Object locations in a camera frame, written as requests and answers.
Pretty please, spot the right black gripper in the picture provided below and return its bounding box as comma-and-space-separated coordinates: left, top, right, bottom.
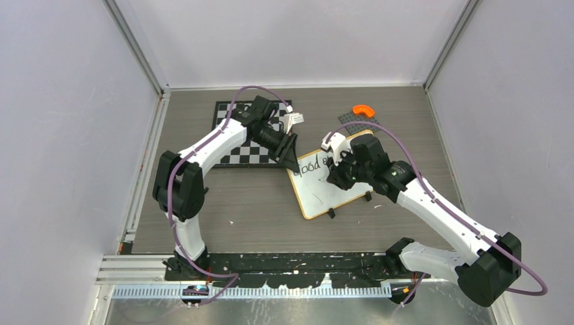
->
326, 148, 372, 191

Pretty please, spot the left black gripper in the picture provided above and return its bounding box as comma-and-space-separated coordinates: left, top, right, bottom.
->
250, 127, 301, 173

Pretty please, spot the yellow framed whiteboard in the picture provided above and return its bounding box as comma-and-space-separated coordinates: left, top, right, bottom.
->
287, 149, 373, 220

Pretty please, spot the black white checkerboard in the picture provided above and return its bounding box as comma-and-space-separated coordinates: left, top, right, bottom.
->
212, 100, 287, 168

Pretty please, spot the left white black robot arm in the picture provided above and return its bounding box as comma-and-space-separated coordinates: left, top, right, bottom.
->
152, 95, 304, 280

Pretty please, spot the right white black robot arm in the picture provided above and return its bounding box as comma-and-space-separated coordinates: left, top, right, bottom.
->
321, 133, 522, 307

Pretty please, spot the grey lego baseplate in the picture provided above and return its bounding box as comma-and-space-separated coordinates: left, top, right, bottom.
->
338, 112, 380, 135

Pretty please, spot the orange curved block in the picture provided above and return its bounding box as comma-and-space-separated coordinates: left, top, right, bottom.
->
352, 104, 376, 118

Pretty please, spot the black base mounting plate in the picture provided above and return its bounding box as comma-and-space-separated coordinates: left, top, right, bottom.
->
163, 252, 421, 289

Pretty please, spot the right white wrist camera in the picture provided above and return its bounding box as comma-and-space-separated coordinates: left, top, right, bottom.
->
321, 132, 350, 166

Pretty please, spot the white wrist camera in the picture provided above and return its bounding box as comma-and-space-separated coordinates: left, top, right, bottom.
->
281, 112, 305, 134
321, 132, 350, 166

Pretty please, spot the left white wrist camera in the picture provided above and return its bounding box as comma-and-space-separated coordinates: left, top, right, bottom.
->
281, 112, 305, 134

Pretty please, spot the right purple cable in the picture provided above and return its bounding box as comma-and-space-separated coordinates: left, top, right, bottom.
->
324, 120, 549, 307

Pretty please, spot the purple cable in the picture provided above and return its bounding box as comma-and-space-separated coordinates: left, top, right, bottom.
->
324, 120, 549, 307
166, 85, 295, 307

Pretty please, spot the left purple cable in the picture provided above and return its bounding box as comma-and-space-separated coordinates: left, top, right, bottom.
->
166, 85, 295, 307

